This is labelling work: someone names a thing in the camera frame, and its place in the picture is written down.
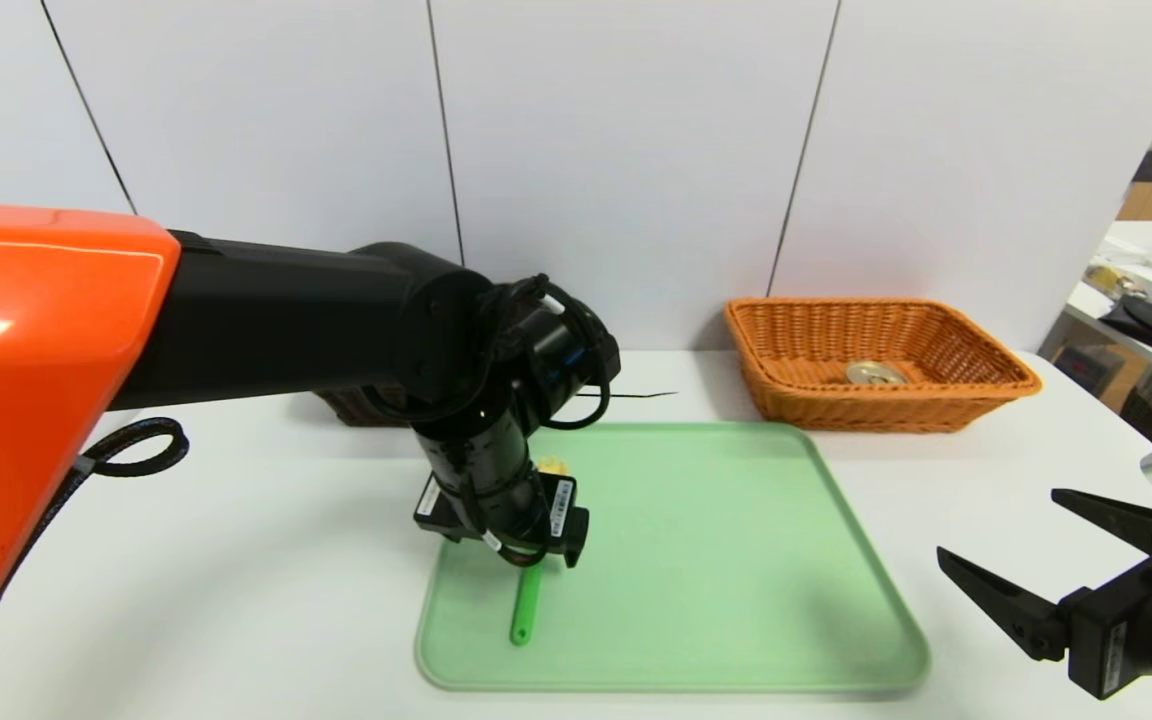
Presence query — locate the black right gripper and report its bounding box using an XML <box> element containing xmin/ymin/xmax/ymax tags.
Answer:
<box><xmin>935</xmin><ymin>487</ymin><xmax>1152</xmax><ymax>706</ymax></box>

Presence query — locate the small tin can pull tab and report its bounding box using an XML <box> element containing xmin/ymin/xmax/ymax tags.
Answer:
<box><xmin>844</xmin><ymin>360</ymin><xmax>909</xmax><ymax>387</ymax></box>

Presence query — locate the yellow pasta spoon green handle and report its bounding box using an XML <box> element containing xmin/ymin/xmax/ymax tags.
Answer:
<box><xmin>510</xmin><ymin>457</ymin><xmax>571</xmax><ymax>647</ymax></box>

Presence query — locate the orange wicker basket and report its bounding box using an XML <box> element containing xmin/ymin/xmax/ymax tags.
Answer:
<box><xmin>724</xmin><ymin>297</ymin><xmax>1044</xmax><ymax>433</ymax></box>

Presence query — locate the dark brown wicker basket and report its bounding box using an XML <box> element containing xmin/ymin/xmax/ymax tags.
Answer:
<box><xmin>314</xmin><ymin>386</ymin><xmax>412</xmax><ymax>429</ymax></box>

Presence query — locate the brown box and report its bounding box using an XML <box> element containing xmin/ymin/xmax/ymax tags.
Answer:
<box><xmin>1036</xmin><ymin>318</ymin><xmax>1149</xmax><ymax>417</ymax></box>

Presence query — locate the white background table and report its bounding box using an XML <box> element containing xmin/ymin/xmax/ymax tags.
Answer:
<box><xmin>1061</xmin><ymin>222</ymin><xmax>1152</xmax><ymax>393</ymax></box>

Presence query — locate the light green plastic tray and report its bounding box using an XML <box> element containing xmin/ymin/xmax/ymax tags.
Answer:
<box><xmin>415</xmin><ymin>421</ymin><xmax>933</xmax><ymax>693</ymax></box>

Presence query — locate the black braided cable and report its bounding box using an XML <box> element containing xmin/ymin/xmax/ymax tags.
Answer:
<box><xmin>0</xmin><ymin>417</ymin><xmax>190</xmax><ymax>701</ymax></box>

